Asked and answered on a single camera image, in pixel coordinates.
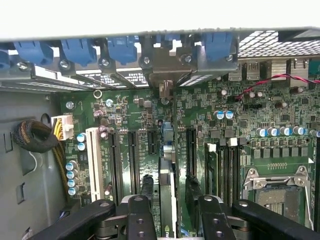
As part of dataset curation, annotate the black RAM slot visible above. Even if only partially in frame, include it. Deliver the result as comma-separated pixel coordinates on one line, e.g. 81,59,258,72
229,138,240,201
219,139,230,201

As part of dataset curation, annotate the long black expansion slot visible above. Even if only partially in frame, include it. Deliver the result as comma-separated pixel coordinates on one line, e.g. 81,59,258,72
127,131,141,196
107,131,123,203
186,127,198,176

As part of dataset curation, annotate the CPU socket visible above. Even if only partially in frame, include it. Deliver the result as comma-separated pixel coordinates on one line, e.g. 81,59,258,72
243,166,315,230

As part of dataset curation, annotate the white expansion slot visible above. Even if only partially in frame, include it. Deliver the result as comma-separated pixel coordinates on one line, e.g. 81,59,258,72
85,127,105,202

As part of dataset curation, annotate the short black expansion slot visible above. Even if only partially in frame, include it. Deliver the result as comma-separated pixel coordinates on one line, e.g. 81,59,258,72
147,131,158,155

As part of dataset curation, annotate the blue expansion slot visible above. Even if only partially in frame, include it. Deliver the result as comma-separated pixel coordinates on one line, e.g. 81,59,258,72
160,121,173,141

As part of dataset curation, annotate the socket locking lever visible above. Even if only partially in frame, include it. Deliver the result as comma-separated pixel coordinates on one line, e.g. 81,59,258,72
305,183,315,225

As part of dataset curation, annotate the green motherboard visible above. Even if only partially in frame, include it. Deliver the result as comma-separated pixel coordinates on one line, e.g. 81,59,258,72
59,79,320,240

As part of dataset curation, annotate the white power connector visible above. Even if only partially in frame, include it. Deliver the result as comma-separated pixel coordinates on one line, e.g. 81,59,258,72
51,114,75,141

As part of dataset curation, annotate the silver USB port block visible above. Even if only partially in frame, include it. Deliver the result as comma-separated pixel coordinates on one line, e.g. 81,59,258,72
228,61,261,81

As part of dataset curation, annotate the open black PC case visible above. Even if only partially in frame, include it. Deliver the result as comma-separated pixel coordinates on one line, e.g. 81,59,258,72
0,26,320,240

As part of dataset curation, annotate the metal slot cover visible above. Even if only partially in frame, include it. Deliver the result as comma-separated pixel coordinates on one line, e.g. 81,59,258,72
98,57,141,89
58,58,121,90
139,56,155,88

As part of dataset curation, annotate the silver network port block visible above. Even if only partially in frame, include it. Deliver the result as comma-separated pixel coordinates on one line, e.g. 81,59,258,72
271,57,311,80

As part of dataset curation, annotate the blue card retention clip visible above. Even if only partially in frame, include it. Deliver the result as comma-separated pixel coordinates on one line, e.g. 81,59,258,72
0,48,11,73
201,31,234,64
59,38,99,68
12,40,55,66
106,35,139,66

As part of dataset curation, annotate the black sleeved power wire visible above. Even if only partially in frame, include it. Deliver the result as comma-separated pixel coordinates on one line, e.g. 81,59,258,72
12,119,68,201

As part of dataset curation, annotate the red black twisted wire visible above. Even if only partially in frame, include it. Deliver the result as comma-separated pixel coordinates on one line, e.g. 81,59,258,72
238,73,320,101

